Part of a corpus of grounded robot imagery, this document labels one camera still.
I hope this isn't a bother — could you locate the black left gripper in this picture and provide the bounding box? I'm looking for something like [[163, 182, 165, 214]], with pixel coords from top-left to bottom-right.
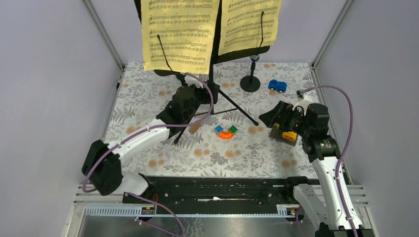
[[180, 77, 218, 121]]

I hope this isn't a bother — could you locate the black round stand base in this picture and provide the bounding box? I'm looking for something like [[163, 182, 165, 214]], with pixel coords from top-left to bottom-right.
[[154, 70, 178, 77]]

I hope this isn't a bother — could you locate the blue toy brick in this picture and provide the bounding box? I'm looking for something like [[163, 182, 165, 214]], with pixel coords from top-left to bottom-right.
[[214, 125, 223, 134]]

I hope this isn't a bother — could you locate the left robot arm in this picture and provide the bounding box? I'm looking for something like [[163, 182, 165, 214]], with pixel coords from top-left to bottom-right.
[[82, 84, 215, 203]]

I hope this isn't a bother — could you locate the black microphone stand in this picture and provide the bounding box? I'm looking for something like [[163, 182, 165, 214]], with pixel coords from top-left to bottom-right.
[[240, 55, 260, 92]]

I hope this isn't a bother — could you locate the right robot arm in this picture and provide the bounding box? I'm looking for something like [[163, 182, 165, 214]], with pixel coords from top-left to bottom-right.
[[259, 101, 375, 237]]

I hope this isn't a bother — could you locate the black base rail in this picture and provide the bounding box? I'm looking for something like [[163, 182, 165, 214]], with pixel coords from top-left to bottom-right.
[[141, 176, 319, 215]]

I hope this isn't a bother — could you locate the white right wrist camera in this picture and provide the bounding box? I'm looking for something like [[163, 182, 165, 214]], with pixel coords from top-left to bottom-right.
[[293, 90, 313, 116]]

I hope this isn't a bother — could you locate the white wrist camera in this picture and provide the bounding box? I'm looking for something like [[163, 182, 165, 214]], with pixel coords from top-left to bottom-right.
[[184, 74, 204, 88], [293, 90, 313, 116]]

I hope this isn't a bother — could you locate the blue toy car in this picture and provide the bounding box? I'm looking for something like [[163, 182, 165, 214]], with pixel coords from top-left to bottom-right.
[[268, 79, 287, 93]]

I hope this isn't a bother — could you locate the wooden block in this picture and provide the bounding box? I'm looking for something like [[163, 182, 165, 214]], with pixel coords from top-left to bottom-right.
[[189, 123, 202, 134]]

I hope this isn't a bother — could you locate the green toy brick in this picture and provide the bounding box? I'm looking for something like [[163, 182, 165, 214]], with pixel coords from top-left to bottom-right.
[[228, 125, 238, 135]]

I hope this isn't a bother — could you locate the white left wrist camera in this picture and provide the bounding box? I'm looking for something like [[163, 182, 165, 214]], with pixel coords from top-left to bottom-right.
[[184, 74, 204, 88]]

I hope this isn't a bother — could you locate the yellow orange toy cylinder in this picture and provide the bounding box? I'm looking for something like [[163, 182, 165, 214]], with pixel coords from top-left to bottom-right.
[[281, 131, 298, 142]]

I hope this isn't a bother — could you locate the yellow sheet music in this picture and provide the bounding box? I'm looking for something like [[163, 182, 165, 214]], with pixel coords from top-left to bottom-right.
[[218, 0, 283, 55], [139, 0, 220, 74]]

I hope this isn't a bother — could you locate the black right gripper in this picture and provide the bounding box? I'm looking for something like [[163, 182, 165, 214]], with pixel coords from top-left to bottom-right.
[[258, 101, 311, 137]]

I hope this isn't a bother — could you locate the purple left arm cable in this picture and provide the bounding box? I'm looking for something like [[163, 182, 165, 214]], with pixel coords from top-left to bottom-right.
[[82, 73, 215, 237]]

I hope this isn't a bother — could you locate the floral table mat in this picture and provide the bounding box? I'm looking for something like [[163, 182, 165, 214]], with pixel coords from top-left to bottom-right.
[[104, 62, 317, 179]]

